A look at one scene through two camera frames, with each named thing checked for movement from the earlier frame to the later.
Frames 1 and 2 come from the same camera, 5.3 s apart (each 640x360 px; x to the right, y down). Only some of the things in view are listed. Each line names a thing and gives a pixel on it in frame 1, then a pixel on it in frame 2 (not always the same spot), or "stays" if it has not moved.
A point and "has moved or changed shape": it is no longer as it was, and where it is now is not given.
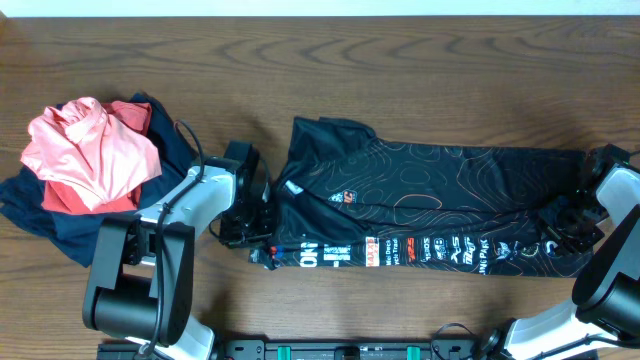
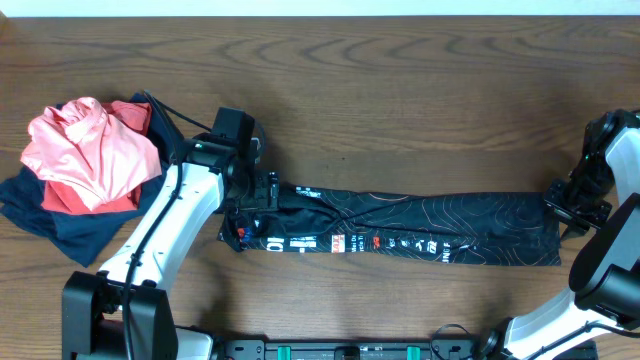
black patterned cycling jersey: (348, 199) has moved or changed shape
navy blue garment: (68, 236) stays
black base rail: (329, 349) stays
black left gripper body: (248, 225) -> (253, 191)
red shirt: (66, 199) stays
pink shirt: (74, 147) stays
